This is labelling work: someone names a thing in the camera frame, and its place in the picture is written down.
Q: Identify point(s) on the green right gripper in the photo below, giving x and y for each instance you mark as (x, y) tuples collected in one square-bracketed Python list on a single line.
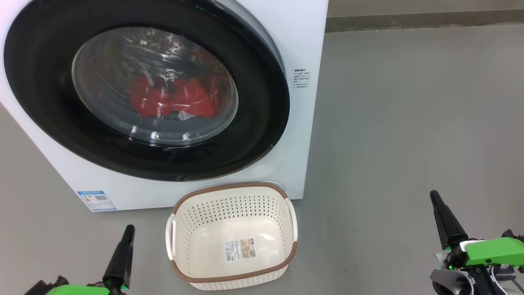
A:
[(495, 252)]

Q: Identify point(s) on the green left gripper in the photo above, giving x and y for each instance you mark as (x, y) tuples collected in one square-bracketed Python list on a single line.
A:
[(77, 290)]

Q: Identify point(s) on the red garment white trim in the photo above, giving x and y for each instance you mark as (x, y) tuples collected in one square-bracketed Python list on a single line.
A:
[(149, 100), (196, 100)]

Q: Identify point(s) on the black round washer door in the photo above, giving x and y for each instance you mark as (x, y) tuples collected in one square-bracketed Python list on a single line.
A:
[(49, 102)]

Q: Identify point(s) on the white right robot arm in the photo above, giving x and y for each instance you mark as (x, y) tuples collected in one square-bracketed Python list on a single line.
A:
[(450, 282)]

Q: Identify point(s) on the cream basket brown rim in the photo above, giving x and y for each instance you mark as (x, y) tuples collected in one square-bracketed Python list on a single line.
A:
[(204, 246)]

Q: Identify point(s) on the white front-load washing machine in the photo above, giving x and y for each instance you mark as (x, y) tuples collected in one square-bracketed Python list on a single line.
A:
[(294, 131)]

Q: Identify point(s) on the blue energy label sticker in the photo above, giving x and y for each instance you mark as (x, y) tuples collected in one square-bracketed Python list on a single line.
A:
[(97, 200)]

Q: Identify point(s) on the paper product label sticker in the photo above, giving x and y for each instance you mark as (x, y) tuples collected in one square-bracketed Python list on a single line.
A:
[(240, 250)]

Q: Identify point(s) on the grey skirting board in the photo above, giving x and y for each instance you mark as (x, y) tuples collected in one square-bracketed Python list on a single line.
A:
[(425, 21)]

